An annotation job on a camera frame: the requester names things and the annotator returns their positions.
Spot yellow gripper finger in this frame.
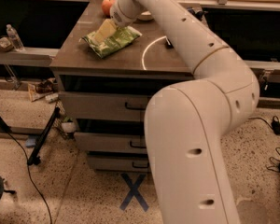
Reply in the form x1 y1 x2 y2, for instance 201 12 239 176
93 19 118 44

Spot green jalapeno chip bag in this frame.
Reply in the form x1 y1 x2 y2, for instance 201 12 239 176
82 26 142 58

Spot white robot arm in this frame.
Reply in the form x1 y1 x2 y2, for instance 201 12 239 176
111 0 259 224

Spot blue chip bag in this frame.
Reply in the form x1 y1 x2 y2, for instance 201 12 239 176
166 7 205 49

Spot red apple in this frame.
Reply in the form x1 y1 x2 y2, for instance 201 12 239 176
101 0 116 17

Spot white bowl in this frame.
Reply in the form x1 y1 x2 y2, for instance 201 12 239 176
138 11 153 21

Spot grey drawer cabinet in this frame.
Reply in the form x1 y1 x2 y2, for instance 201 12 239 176
49 0 216 174

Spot snack packages on floor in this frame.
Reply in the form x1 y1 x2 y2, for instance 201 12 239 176
28 78 57 102

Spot clear water bottle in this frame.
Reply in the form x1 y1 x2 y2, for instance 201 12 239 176
7 24 24 52

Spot crumpled wrapper on shelf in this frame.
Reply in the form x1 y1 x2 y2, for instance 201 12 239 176
0 36 13 52

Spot black tripod leg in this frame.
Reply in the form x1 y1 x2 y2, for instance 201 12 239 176
27 107 60 166

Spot blue tape X mark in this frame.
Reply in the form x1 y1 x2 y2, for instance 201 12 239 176
119 173 149 212

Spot black power adapter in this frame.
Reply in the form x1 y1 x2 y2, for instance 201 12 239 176
272 116 280 135

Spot top drawer with handle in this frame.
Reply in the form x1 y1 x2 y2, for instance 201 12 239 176
59 91 149 121

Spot drawer with handle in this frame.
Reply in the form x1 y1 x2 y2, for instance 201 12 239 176
87 154 150 172
59 91 149 121
74 133 147 154

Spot middle drawer with handle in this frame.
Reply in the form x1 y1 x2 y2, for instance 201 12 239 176
74 133 147 154

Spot bottom drawer with handle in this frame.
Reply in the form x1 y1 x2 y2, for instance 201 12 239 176
87 154 150 172

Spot black floor cable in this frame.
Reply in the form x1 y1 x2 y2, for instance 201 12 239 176
0 105 54 224

